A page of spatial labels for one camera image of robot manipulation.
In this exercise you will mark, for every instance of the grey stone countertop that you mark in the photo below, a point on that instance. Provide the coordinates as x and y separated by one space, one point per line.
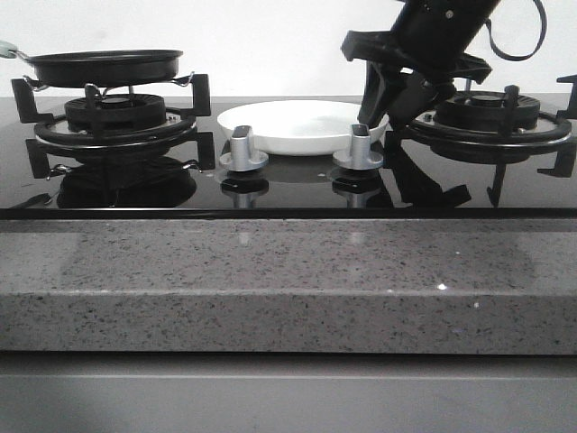
391 286

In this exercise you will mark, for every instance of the white ceramic plate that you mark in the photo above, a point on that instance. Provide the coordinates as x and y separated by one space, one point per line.
294 127

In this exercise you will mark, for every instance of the silver stove knob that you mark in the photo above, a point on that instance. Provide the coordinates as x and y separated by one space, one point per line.
359 155
243 156

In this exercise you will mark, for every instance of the black burner pan support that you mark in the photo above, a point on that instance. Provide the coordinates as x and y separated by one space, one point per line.
112 148
553 134

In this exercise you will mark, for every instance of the left black gas burner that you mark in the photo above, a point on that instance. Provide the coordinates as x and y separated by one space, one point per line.
128 112

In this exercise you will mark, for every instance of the black frying pan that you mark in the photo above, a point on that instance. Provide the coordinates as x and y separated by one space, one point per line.
105 69

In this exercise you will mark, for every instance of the grey cabinet front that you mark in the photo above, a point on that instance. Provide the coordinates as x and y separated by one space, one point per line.
115 392

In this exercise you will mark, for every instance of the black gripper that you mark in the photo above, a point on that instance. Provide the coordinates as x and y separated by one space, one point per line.
429 37

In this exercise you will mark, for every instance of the right black burner pan support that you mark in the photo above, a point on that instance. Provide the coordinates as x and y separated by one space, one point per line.
553 134

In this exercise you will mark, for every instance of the right silver stove knob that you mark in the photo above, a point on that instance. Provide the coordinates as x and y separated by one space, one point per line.
359 155

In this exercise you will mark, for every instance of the black glass gas cooktop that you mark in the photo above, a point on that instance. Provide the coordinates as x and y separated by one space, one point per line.
417 181

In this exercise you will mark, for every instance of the left black burner pan support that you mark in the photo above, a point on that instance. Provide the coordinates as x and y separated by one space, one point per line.
112 148

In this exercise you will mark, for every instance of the wire pan ring support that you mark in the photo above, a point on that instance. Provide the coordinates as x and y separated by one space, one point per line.
37 85

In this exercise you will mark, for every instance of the left silver stove knob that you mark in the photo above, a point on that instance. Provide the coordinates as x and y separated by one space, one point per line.
243 156

